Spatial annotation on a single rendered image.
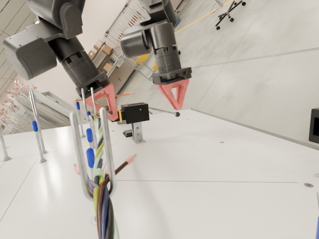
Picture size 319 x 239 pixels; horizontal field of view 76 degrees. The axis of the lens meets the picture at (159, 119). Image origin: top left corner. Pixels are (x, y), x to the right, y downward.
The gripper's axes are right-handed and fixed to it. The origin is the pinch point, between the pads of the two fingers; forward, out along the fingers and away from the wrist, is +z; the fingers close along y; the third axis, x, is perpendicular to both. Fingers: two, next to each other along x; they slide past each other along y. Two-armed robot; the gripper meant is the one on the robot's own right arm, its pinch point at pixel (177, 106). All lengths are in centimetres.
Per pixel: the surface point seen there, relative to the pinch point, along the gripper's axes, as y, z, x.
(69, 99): -819, 53, -65
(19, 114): -73, -3, -52
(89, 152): 25.1, -5.0, -22.7
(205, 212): 29.4, 5.1, -13.2
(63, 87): -821, 3, -69
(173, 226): 29.7, 4.4, -17.2
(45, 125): -73, 6, -43
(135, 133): 1.0, 2.7, -12.7
